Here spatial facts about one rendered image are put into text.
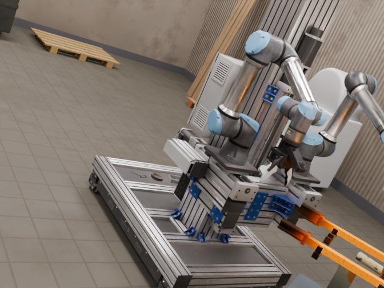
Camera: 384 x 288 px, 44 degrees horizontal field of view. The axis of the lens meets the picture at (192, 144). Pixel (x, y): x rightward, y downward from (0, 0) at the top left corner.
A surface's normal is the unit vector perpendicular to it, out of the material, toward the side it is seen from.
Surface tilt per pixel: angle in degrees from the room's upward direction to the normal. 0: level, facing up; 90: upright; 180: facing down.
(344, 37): 90
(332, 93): 90
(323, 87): 90
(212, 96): 90
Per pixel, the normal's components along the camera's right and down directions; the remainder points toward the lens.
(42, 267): 0.38, -0.88
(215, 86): -0.79, -0.15
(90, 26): 0.48, 0.46
